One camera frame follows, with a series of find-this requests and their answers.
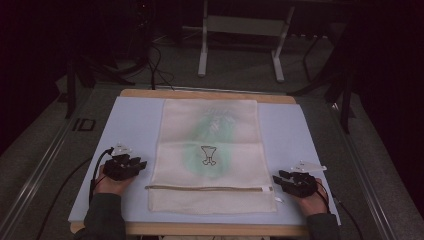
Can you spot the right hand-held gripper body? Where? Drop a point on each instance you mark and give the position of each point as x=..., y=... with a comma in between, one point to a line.
x=301, y=185

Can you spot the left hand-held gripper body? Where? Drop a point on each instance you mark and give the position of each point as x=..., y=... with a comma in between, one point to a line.
x=118, y=168

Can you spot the person's left hand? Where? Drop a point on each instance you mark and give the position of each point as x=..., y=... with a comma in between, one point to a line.
x=111, y=187

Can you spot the person's right hand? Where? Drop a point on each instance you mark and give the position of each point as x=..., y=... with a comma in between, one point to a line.
x=311, y=203

